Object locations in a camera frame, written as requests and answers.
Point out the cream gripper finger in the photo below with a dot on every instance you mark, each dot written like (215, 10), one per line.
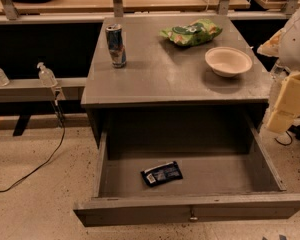
(287, 105)
(271, 47)

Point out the dark blue rxbar wrapper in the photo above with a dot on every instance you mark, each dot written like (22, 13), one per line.
(162, 174)

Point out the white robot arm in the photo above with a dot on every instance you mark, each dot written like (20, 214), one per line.
(289, 52)

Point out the metal drawer knob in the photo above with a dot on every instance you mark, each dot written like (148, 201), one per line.
(193, 217)

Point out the open grey top drawer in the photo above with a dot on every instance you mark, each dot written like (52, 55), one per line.
(227, 174)

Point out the small clear water bottle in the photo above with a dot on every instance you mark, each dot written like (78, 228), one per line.
(278, 71)

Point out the white paper bowl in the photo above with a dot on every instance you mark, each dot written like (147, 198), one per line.
(228, 61)

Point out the green chip bag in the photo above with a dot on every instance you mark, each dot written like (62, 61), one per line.
(199, 32)

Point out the grey wooden cabinet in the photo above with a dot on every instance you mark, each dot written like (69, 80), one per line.
(159, 73)

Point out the blue energy drink can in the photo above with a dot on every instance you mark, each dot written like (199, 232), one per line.
(115, 45)

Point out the wooden back table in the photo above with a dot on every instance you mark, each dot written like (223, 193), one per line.
(102, 6)

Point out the grey low bench shelf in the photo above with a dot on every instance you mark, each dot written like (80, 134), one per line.
(32, 90)

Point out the clear pump sanitizer bottle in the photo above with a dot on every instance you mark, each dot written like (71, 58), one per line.
(46, 75)

